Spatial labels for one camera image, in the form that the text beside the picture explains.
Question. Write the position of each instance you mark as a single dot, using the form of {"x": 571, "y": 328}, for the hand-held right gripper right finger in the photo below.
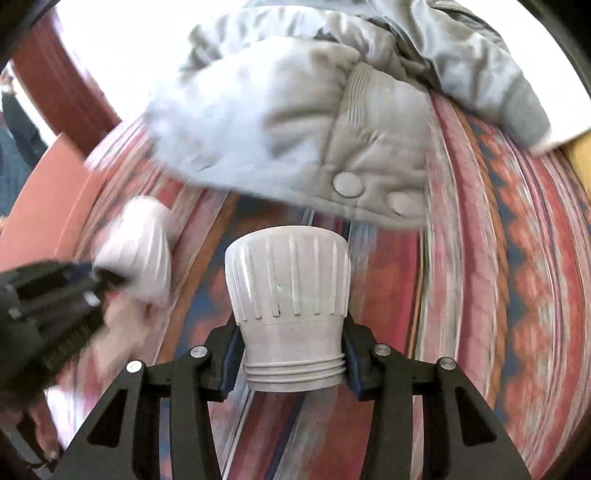
{"x": 351, "y": 364}

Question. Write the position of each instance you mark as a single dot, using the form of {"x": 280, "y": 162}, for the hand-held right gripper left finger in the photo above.
{"x": 228, "y": 364}

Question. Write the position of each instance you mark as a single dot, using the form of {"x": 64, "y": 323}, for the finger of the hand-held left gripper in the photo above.
{"x": 83, "y": 277}

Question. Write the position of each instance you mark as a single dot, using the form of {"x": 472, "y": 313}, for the pink cardboard box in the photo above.
{"x": 51, "y": 207}

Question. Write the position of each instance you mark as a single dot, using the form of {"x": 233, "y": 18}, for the white ribbed plastic cap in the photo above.
{"x": 286, "y": 286}

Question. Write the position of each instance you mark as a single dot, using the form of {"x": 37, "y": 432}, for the colourful patterned cloth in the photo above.
{"x": 485, "y": 277}

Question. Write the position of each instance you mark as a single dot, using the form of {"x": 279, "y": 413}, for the grey padded jacket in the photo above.
{"x": 277, "y": 115}

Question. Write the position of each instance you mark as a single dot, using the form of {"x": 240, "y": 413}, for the white sheet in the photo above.
{"x": 561, "y": 127}

